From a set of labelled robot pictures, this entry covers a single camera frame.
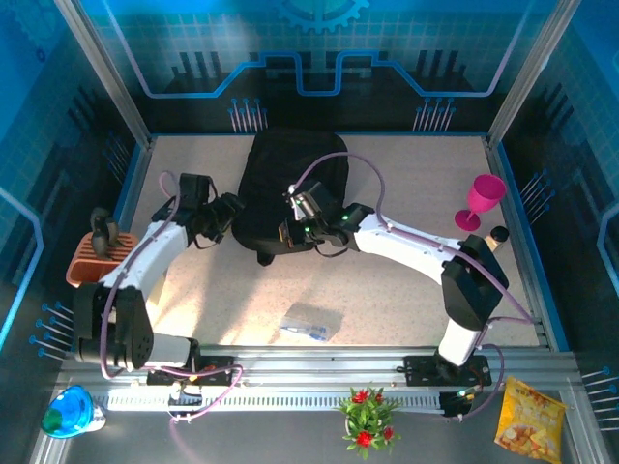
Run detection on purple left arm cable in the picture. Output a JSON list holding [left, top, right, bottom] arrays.
[[99, 168, 246, 449]]

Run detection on black student backpack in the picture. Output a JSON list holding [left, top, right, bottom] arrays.
[[230, 128, 350, 266]]

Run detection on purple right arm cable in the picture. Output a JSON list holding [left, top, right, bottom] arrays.
[[294, 152, 538, 421]]

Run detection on black scissors handles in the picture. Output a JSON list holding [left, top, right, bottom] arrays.
[[89, 206, 125, 260]]

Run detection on small bottle with black cap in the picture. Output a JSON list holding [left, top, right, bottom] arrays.
[[483, 225, 510, 252]]

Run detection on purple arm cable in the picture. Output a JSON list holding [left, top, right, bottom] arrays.
[[294, 152, 538, 421], [99, 168, 246, 449]]

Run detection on pink plastic goblet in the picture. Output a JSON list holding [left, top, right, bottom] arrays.
[[454, 173, 508, 233]]

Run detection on beige knife block orange top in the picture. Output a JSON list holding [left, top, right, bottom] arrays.
[[66, 231, 168, 313]]

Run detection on blue green plastic toy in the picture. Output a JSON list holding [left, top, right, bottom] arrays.
[[41, 385, 107, 440]]

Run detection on aluminium frame post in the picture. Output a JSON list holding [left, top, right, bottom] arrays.
[[51, 0, 157, 152], [485, 0, 584, 152]]

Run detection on clear plastic pencil case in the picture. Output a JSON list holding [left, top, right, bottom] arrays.
[[280, 302, 344, 343]]

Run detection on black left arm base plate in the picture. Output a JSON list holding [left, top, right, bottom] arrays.
[[146, 355, 235, 387]]

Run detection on potted plant with red flowers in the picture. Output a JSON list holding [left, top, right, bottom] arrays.
[[336, 385, 402, 460]]

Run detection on yellow chips bag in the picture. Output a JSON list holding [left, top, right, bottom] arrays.
[[493, 376, 568, 464]]

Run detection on black control box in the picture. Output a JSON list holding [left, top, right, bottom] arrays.
[[438, 390, 478, 418], [167, 386, 203, 412]]

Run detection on white slotted cable duct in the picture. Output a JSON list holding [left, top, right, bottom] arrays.
[[91, 389, 446, 413]]

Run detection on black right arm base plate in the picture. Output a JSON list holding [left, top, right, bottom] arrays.
[[403, 355, 493, 388]]

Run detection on aluminium table rail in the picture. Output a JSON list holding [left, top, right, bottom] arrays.
[[57, 343, 581, 388]]

